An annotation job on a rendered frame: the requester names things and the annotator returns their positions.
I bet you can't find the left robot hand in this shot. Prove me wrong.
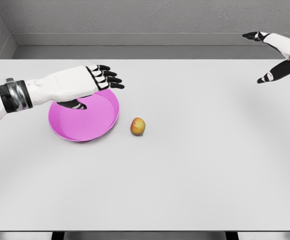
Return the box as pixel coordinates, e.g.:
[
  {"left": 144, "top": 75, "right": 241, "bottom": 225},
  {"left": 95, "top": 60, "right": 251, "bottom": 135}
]
[{"left": 50, "top": 64, "right": 125, "bottom": 110}]

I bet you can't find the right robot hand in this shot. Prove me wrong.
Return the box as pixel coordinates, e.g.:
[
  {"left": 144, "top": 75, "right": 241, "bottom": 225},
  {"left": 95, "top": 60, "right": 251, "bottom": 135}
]
[{"left": 242, "top": 31, "right": 290, "bottom": 84}]

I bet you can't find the pink plate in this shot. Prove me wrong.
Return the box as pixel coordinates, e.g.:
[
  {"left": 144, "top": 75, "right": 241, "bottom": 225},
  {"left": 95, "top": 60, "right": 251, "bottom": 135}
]
[{"left": 48, "top": 89, "right": 120, "bottom": 143}]

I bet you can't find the red yellow apple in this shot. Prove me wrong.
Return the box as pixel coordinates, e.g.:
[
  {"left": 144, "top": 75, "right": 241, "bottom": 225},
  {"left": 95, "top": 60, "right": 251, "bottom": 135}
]
[{"left": 130, "top": 117, "right": 146, "bottom": 137}]

